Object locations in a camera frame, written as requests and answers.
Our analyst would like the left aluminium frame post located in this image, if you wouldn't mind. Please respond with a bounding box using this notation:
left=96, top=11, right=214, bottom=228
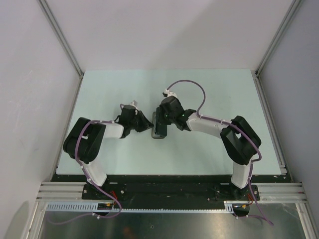
left=37, top=0, right=84, bottom=79

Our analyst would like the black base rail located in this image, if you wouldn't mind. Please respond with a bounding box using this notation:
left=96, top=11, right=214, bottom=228
left=51, top=174, right=292, bottom=210

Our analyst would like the right aluminium frame post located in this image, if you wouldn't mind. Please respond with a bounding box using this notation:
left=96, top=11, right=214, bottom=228
left=255, top=0, right=304, bottom=75

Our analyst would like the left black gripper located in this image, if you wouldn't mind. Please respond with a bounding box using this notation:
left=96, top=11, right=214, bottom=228
left=129, top=110, right=154, bottom=132

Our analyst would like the white slotted cable duct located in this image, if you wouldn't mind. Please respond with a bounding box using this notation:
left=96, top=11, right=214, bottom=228
left=44, top=201, right=250, bottom=214

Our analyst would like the aluminium frame post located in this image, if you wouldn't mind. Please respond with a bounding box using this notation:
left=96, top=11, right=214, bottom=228
left=37, top=0, right=84, bottom=79
left=255, top=0, right=304, bottom=75

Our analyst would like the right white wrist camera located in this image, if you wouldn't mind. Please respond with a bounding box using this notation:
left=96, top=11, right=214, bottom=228
left=162, top=89, right=178, bottom=98

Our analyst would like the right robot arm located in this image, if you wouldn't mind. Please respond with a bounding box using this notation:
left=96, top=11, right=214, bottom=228
left=154, top=96, right=261, bottom=200

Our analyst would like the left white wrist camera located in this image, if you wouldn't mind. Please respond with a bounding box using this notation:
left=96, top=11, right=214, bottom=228
left=129, top=100, right=138, bottom=109

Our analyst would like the black glasses case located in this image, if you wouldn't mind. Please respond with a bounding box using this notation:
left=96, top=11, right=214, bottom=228
left=152, top=112, right=166, bottom=139

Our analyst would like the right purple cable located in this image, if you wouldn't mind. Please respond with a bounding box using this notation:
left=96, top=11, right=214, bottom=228
left=166, top=79, right=275, bottom=226

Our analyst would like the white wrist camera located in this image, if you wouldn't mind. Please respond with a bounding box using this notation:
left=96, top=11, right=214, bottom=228
left=162, top=89, right=178, bottom=98
left=129, top=100, right=138, bottom=109

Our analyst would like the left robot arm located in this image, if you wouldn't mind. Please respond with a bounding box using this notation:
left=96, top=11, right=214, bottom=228
left=63, top=101, right=154, bottom=199

